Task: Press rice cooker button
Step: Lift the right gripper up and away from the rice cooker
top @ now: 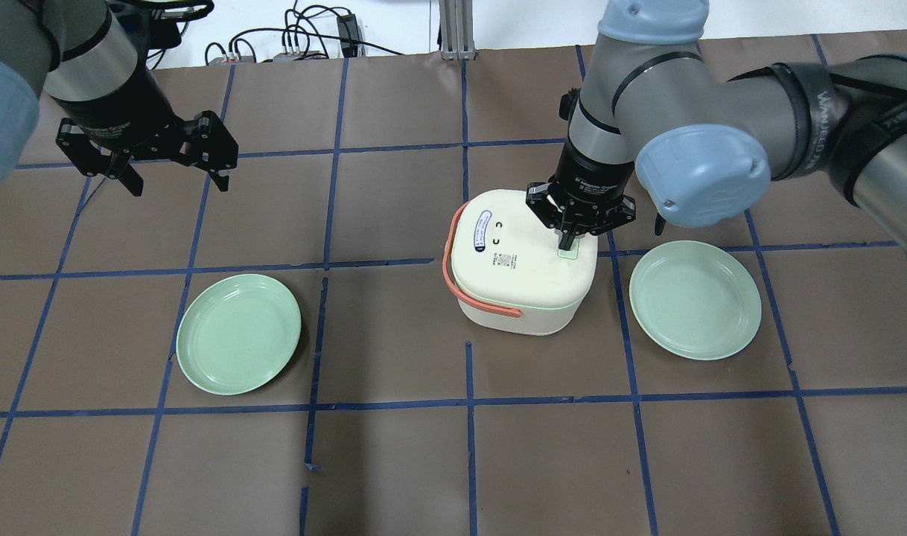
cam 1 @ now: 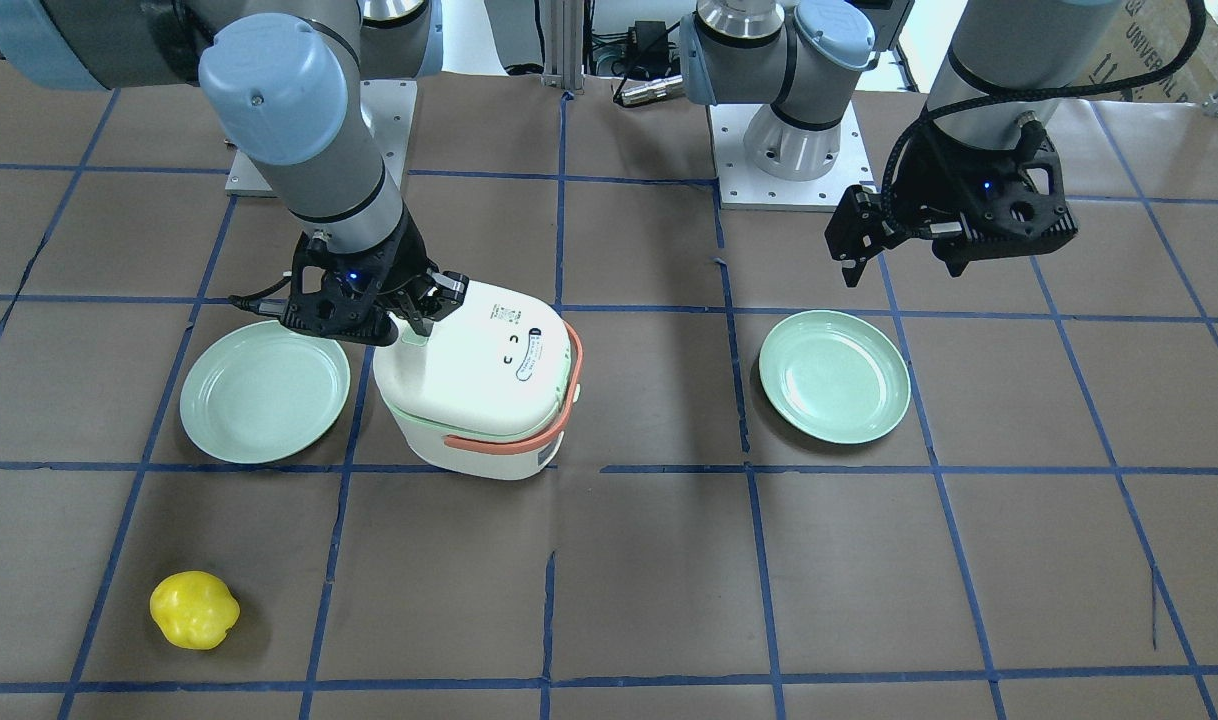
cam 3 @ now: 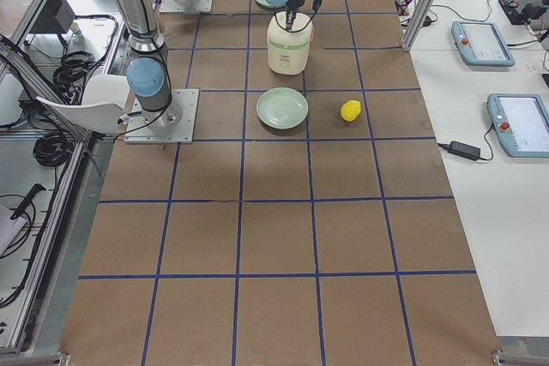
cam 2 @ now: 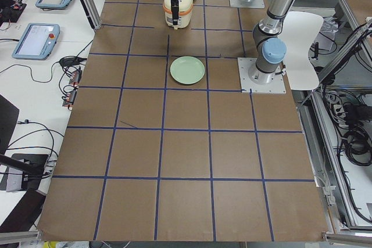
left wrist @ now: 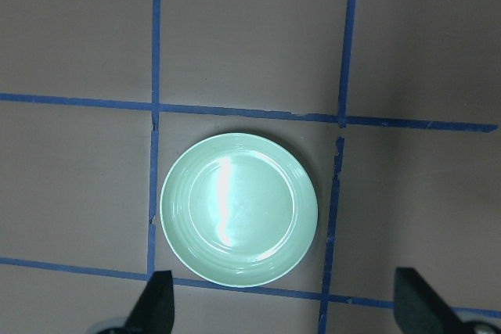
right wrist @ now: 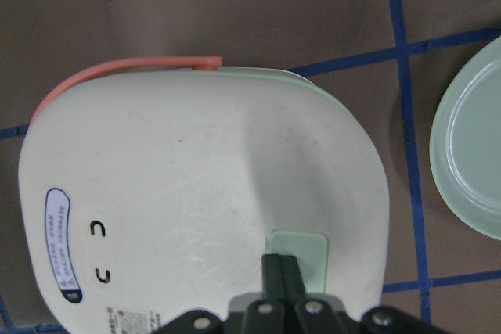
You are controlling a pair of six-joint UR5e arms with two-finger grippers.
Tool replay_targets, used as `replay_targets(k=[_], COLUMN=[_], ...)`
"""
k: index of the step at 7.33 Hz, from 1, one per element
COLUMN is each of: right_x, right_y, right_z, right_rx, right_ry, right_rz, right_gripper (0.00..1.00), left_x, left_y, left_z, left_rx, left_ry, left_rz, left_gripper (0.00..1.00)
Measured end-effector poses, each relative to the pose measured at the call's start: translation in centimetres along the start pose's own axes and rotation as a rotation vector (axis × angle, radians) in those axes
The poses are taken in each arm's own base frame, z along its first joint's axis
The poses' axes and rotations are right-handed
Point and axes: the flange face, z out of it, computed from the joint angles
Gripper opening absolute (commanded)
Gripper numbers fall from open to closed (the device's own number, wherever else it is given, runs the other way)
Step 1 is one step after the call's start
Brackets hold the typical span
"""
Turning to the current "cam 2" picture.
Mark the white chair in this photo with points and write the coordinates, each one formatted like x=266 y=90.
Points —
x=299 y=30

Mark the lower teach pendant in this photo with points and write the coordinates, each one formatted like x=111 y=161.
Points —
x=37 y=41

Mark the white rice cooker orange handle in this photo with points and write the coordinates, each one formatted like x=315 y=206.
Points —
x=184 y=13

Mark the usb hub with cables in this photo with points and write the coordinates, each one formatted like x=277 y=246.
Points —
x=70 y=90

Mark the black camera stand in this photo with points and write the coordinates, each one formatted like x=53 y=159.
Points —
x=24 y=172

